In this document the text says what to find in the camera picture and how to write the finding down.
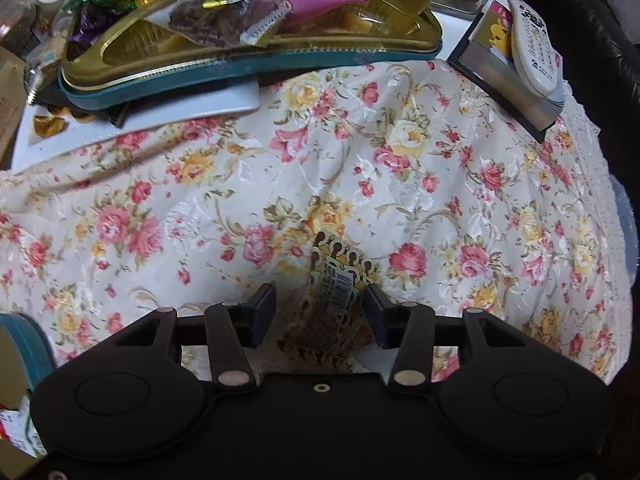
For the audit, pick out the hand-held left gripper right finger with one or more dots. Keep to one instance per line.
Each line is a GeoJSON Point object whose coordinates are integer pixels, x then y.
{"type": "Point", "coordinates": [377, 317]}

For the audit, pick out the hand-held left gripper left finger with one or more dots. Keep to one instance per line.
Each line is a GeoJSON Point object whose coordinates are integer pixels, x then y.
{"type": "Point", "coordinates": [262, 312]}

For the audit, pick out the beige brown patterned packet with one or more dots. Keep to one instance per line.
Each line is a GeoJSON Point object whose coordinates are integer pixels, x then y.
{"type": "Point", "coordinates": [335, 280]}

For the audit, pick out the floral tablecloth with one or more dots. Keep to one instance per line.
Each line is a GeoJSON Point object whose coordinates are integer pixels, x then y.
{"type": "Point", "coordinates": [225, 185]}

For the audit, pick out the white flat board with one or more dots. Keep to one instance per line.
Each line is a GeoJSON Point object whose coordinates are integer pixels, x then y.
{"type": "Point", "coordinates": [165, 112]}

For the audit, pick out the teal gold snack tin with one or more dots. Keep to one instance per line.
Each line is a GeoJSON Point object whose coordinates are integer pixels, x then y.
{"type": "Point", "coordinates": [225, 67]}

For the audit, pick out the dark-edged picture book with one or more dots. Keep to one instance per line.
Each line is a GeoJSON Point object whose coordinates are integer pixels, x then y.
{"type": "Point", "coordinates": [505, 80]}

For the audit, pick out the small gold wrapped candy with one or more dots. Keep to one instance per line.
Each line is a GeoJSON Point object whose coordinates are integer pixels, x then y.
{"type": "Point", "coordinates": [49, 125]}

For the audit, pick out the clear brown snack packet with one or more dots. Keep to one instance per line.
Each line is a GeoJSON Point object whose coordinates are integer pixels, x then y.
{"type": "Point", "coordinates": [225, 17]}

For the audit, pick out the white remote control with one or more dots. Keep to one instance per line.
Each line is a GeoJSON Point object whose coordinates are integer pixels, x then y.
{"type": "Point", "coordinates": [537, 45]}

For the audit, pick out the black sofa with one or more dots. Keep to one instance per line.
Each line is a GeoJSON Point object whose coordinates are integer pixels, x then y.
{"type": "Point", "coordinates": [600, 60]}

